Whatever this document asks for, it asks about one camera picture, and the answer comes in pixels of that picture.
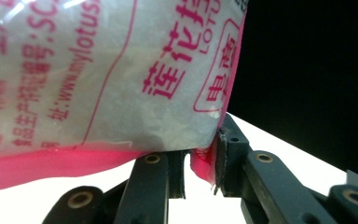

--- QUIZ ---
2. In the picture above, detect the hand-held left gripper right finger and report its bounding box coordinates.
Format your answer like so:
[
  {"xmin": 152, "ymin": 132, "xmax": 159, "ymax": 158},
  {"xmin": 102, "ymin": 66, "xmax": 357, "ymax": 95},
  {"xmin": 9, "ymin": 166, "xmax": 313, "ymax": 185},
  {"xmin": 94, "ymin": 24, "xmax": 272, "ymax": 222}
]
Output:
[{"xmin": 213, "ymin": 113, "xmax": 252, "ymax": 198}]

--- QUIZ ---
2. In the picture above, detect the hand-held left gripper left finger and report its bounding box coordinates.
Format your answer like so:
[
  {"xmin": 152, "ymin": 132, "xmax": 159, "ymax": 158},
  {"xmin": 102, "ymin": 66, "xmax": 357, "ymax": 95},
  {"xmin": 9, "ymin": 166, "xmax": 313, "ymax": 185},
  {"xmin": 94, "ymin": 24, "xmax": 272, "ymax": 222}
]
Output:
[{"xmin": 167, "ymin": 149, "xmax": 188, "ymax": 200}]

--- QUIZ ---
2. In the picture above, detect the pink and white powder bag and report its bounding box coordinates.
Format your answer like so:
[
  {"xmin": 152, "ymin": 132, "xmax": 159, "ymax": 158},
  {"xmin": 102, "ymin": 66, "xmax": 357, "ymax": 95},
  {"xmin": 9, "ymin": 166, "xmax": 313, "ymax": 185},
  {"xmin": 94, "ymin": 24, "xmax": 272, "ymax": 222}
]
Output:
[{"xmin": 0, "ymin": 0, "xmax": 249, "ymax": 194}]

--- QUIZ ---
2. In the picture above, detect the grey tape piece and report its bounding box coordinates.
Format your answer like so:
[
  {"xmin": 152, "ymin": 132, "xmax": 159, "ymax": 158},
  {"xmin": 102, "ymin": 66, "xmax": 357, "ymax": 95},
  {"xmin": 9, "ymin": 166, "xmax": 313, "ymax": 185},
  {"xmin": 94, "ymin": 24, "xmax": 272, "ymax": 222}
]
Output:
[{"xmin": 346, "ymin": 169, "xmax": 358, "ymax": 190}]

